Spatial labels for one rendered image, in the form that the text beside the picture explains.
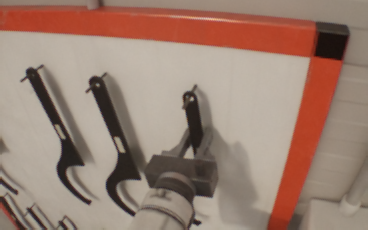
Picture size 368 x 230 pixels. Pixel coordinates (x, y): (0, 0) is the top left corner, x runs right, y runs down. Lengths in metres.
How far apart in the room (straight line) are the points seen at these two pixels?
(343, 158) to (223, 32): 0.40
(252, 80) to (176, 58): 0.15
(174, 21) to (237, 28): 0.11
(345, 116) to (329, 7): 0.23
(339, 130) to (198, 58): 0.34
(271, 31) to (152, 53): 0.24
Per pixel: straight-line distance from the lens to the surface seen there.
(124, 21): 0.58
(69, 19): 0.66
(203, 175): 0.52
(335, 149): 0.71
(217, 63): 0.56
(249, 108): 0.60
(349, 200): 0.79
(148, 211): 0.47
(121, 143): 0.74
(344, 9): 0.54
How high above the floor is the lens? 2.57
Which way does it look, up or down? 37 degrees down
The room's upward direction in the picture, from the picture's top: 3 degrees counter-clockwise
